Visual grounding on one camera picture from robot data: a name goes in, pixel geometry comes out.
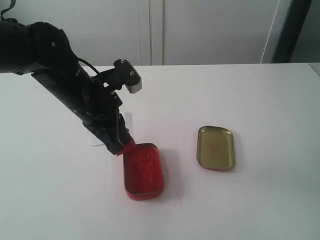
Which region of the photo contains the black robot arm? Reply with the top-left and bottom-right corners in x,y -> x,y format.
0,20 -> 141,156

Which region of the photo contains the red stamp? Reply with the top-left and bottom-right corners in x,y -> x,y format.
116,140 -> 136,156

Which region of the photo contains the gold tin lid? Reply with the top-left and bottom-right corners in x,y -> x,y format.
196,125 -> 235,172

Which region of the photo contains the black cable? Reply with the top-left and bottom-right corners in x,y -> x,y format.
77,57 -> 100,77

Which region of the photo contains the white paper sheet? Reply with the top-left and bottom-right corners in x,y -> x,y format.
88,112 -> 134,147

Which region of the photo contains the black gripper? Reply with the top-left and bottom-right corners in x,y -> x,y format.
82,110 -> 132,156

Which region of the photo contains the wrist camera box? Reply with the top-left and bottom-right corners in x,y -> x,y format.
113,59 -> 142,94

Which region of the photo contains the red ink pad tin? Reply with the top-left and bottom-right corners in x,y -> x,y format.
123,143 -> 165,201

